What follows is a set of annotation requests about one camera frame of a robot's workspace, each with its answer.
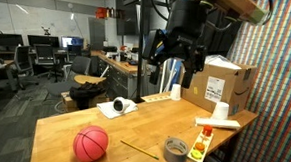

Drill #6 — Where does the lit computer screen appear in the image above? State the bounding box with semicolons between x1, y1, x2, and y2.
60;34;85;50

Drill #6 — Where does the wide black monitor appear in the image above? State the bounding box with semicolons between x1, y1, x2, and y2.
0;29;25;49

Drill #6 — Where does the white mug with dark inside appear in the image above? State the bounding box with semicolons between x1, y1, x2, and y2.
111;96;132;115

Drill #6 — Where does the multicolour patterned backdrop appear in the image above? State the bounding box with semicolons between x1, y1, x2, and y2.
220;0;291;162

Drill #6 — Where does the green yellow toy ring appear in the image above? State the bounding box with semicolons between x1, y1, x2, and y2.
190;149;204;161

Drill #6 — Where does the grey chair with wooden tablet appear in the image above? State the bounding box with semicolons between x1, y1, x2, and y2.
43;54;108;98

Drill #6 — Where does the black blue wrist camera mount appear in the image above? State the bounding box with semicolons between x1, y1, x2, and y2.
140;28;170;69

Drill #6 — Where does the grey duct tape roll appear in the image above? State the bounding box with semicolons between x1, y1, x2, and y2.
162;136;190;162

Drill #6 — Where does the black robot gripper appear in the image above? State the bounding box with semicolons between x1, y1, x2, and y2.
146;30;210;92

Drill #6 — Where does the red storage box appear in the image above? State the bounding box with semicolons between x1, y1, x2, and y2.
95;6;109;20

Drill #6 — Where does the brown cardboard shipping box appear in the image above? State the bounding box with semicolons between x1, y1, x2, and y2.
179;60;260;119

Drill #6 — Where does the red rubber basketball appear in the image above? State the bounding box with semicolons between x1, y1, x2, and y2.
71;124;111;162

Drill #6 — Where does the black vertical pole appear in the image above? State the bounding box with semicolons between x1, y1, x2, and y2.
128;0;155;105

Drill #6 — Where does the wooden stacking toy board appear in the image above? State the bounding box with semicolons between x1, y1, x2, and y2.
185;128;217;162

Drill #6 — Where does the wide white paper cup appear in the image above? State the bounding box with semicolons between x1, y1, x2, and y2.
210;101;231;122

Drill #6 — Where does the wooden top drawer workbench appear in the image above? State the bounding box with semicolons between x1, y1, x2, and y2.
90;47;154;102

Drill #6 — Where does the black mesh office chair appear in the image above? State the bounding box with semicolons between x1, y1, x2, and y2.
11;45;41;91

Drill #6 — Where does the light wooden strip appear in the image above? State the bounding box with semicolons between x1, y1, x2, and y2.
141;92;173;104

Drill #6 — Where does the wooden beam with green end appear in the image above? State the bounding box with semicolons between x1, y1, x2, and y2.
194;0;271;28

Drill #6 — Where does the white plastic sheet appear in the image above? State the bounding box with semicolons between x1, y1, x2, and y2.
203;53;243;72

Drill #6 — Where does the slim white paper cup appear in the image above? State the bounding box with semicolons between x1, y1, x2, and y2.
169;83;183;102

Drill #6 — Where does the black bag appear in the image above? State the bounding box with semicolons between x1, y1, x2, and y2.
68;80;107;111

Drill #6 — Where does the white folded cloth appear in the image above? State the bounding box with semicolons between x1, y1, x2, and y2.
95;98;139;121

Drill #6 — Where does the orange toy ring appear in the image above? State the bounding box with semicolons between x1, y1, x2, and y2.
194;141;206;152

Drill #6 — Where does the yellow pencil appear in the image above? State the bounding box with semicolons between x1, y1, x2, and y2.
120;137;160;162

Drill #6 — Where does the small wooden crate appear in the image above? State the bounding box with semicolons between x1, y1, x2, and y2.
60;89;111;113

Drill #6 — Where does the black wall screen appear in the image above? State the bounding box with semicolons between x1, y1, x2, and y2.
114;0;141;37

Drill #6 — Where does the flat white block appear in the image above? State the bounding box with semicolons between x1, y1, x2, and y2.
195;115;242;132

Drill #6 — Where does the red toy cylinder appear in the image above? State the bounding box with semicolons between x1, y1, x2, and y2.
201;125;215;138

